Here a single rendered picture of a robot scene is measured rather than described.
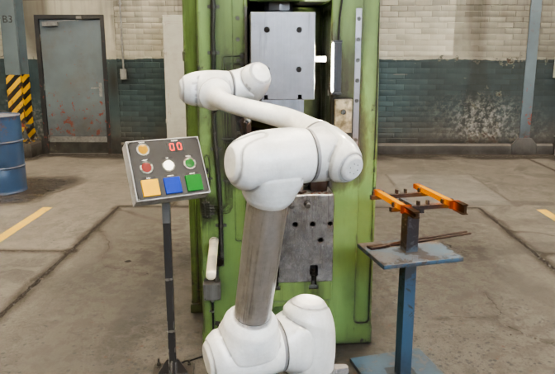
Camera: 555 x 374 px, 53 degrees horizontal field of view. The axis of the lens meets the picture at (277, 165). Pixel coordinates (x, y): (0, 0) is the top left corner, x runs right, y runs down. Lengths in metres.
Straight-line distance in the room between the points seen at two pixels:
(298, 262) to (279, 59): 0.99
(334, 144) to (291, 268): 1.55
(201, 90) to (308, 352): 0.83
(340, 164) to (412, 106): 7.62
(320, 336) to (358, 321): 1.54
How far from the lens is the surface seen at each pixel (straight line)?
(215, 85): 1.69
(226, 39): 2.75
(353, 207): 2.92
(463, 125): 9.11
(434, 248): 2.76
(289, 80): 2.62
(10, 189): 6.94
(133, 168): 2.47
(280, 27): 2.62
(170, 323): 2.84
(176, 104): 8.16
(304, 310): 1.63
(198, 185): 2.52
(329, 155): 1.27
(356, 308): 3.14
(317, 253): 2.75
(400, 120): 8.85
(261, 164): 1.20
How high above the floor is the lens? 1.59
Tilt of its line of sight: 12 degrees down
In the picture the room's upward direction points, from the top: straight up
